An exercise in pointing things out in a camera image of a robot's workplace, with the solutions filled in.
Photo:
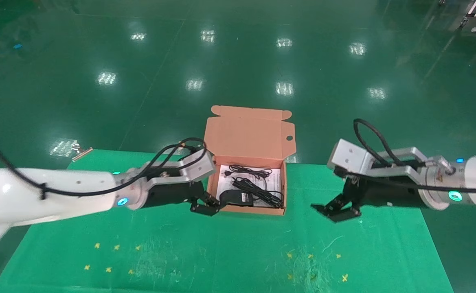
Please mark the green table cloth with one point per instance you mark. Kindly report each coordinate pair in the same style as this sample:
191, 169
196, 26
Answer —
221, 252

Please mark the orange cardboard box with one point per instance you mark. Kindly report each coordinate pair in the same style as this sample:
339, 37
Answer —
248, 136

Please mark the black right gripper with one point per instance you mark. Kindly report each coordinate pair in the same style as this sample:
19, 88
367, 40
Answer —
384, 197

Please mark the metal binder clip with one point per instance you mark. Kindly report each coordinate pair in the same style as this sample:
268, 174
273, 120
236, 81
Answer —
82, 154

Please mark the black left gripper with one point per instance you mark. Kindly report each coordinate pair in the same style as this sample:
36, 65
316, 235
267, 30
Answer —
168, 195

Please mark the white printed instruction sheet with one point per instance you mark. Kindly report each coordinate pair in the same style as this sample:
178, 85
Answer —
276, 185

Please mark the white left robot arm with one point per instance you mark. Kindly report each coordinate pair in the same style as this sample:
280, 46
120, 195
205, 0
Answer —
58, 191

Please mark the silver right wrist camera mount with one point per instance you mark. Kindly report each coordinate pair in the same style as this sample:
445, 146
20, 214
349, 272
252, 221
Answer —
349, 156

